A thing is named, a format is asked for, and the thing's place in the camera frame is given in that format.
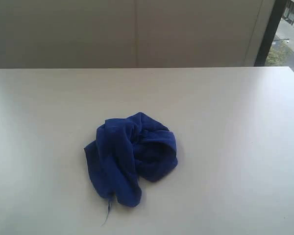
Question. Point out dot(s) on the blue microfiber cloth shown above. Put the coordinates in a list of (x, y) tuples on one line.
[(126, 149)]

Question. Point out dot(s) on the black window frame post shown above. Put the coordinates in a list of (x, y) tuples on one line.
[(273, 23)]

